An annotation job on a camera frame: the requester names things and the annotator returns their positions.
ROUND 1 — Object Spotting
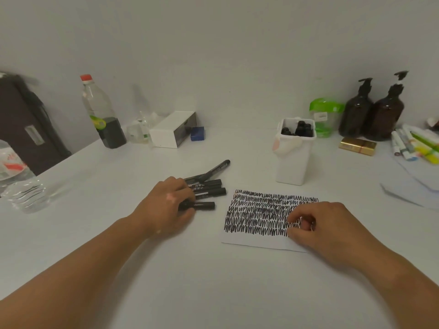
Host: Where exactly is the person's right hand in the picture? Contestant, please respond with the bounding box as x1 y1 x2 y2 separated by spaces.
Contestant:
286 201 388 271

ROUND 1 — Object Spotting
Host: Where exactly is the person's left hand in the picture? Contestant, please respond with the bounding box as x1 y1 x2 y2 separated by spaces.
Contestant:
130 177 198 239

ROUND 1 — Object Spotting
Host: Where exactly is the white paper with black scribbles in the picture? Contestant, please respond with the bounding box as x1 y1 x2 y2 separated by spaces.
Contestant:
221 189 320 253

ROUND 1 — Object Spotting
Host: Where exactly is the bundle of black markers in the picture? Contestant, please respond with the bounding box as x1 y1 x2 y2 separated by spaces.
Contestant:
281 120 315 138

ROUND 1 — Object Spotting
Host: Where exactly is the person's left forearm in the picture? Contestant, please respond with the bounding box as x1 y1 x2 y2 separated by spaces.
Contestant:
0 215 151 329

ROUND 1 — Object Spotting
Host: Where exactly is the white box with grey front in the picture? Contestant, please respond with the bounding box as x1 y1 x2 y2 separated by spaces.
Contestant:
149 111 198 149

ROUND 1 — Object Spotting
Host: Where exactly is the pile of loose white sheets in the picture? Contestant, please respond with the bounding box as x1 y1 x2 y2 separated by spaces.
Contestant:
380 157 439 211

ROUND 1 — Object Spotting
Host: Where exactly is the clear bottle with dark liquid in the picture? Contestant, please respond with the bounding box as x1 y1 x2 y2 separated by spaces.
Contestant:
80 74 128 149

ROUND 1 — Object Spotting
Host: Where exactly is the small gold box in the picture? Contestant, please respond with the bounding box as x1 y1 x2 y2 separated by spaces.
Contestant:
338 137 377 157

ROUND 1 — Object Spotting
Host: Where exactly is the bunch of pastel highlighter pens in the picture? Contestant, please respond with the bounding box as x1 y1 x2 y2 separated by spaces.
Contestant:
391 123 439 165

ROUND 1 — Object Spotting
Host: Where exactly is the brown pump bottle white neck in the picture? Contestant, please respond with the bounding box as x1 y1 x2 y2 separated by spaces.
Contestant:
363 70 409 142

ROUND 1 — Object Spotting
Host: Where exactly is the clear jar with green lid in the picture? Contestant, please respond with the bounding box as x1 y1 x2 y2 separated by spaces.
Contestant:
309 97 345 138

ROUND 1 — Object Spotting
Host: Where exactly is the clear plastic container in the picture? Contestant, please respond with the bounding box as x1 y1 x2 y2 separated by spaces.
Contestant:
0 139 51 215

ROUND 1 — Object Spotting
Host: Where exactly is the dark fabric bag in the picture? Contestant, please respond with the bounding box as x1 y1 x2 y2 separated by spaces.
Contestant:
0 71 72 176

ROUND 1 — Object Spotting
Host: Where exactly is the white plastic container with handle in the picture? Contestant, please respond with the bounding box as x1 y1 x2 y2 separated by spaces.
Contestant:
273 117 317 186

